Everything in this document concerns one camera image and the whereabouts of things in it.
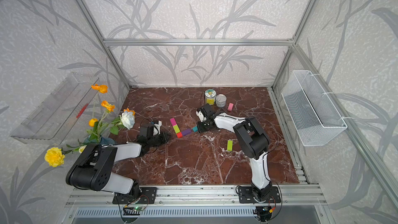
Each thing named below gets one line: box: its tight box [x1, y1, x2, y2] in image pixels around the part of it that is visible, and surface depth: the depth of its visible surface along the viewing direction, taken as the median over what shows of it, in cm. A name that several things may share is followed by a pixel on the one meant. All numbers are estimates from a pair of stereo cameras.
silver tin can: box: [215, 93, 227, 108], surface depth 110 cm
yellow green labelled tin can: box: [204, 88, 217, 106], surface depth 110 cm
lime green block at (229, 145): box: [226, 140, 234, 152], surface depth 91 cm
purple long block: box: [181, 128, 192, 137], surface depth 98 cm
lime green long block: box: [172, 124, 181, 134], surface depth 98 cm
